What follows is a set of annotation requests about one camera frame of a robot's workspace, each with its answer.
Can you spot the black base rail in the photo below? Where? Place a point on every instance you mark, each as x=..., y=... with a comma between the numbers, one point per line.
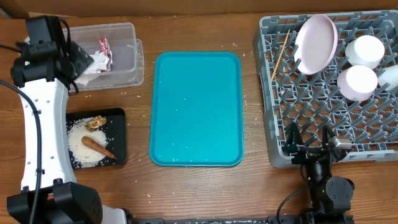
x=284, y=219

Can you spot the pile of white rice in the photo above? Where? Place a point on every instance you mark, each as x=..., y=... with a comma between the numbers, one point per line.
x=83, y=156

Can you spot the large white plate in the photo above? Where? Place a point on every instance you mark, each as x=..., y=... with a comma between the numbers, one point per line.
x=316, y=43

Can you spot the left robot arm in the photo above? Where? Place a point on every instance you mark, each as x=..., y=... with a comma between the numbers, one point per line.
x=42, y=76

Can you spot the black plastic tray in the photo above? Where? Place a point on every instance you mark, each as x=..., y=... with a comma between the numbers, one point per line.
x=115, y=130

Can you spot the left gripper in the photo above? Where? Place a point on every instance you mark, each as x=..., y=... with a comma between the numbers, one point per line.
x=75, y=76

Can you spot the white tissue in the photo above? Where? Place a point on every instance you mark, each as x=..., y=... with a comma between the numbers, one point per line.
x=100, y=65

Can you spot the teal serving tray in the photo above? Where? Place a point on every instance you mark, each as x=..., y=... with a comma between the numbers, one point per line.
x=197, y=110

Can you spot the grey dishwasher rack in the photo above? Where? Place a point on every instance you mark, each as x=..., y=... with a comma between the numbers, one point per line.
x=314, y=101

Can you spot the clear plastic bin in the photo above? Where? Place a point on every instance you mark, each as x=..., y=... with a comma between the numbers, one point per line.
x=88, y=37

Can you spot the carrot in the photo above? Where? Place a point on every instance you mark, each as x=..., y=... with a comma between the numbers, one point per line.
x=92, y=144

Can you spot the pink white bowl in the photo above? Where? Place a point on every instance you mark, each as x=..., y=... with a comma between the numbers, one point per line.
x=357, y=83

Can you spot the wooden chopstick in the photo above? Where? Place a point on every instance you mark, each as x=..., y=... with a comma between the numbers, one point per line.
x=280, y=55

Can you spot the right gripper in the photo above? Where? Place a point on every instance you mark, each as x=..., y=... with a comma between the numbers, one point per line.
x=306, y=153

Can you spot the red snack wrapper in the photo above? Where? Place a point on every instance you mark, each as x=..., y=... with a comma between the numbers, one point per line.
x=107, y=52

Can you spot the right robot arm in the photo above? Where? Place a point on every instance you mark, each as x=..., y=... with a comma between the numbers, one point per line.
x=330, y=196

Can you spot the white cup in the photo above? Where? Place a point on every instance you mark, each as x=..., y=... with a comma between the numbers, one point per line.
x=390, y=76

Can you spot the brown food scrap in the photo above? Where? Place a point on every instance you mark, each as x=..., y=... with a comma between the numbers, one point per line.
x=95, y=123

